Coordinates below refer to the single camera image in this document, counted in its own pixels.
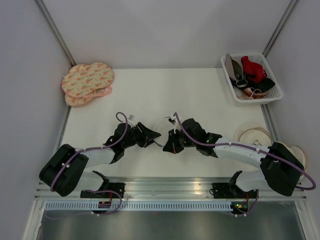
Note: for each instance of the aluminium frame post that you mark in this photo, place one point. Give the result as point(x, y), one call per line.
point(289, 10)
point(55, 31)

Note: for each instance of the white mesh laundry bag blue zipper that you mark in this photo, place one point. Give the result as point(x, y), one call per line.
point(163, 126)

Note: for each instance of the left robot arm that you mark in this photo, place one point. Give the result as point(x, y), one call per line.
point(64, 170)

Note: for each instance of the white slotted cable duct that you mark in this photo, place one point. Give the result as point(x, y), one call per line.
point(90, 205)

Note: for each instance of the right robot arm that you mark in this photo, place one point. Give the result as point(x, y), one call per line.
point(277, 167)

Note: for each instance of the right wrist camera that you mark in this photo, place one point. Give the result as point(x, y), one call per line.
point(172, 119)

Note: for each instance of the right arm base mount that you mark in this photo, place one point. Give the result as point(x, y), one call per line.
point(222, 190)

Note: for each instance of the floral laundry bag bottom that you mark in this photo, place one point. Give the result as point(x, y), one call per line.
point(78, 102)

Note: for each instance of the aluminium mounting rail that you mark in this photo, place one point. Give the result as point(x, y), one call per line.
point(165, 188)

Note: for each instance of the cream laundry bag right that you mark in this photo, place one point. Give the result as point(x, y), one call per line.
point(299, 155)

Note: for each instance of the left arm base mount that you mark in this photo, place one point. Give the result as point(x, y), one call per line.
point(111, 190)

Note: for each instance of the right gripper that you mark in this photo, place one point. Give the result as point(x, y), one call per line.
point(171, 146)

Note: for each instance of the white plastic basket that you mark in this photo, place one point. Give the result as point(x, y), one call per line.
point(274, 94)

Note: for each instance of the floral laundry bag top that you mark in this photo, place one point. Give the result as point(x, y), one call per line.
point(83, 79)

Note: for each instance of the red bra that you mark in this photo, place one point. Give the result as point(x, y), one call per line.
point(253, 71)

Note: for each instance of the beige grey bra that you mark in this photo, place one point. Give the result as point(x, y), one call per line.
point(234, 68)

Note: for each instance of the left aluminium frame post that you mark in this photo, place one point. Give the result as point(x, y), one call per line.
point(55, 31)

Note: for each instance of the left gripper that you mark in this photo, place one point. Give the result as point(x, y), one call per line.
point(147, 136)

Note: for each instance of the floral laundry bag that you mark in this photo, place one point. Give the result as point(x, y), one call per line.
point(78, 102)
point(83, 79)

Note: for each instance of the right aluminium frame post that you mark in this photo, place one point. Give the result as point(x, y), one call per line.
point(289, 10)

